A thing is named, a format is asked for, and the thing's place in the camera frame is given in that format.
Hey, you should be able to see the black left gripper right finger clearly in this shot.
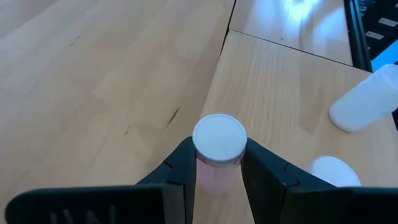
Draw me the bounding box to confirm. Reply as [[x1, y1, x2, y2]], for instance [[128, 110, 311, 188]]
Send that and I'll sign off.
[[240, 138, 398, 224]]

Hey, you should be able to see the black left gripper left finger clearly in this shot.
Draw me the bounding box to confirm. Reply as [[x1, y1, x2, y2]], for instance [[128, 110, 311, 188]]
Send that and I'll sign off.
[[4, 136, 198, 224]]

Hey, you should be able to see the pink medicine bottle white cap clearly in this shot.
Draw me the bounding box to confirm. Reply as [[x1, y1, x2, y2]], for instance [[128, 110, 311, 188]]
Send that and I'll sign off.
[[192, 113, 248, 197], [309, 155, 363, 189]]

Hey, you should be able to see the clear medicine bottle white cap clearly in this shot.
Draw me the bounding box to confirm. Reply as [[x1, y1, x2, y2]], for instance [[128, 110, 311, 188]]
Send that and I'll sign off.
[[328, 63, 398, 134]]

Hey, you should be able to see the brown cardboard box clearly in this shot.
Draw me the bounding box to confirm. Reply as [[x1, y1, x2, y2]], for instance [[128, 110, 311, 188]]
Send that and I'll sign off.
[[191, 29, 398, 224]]

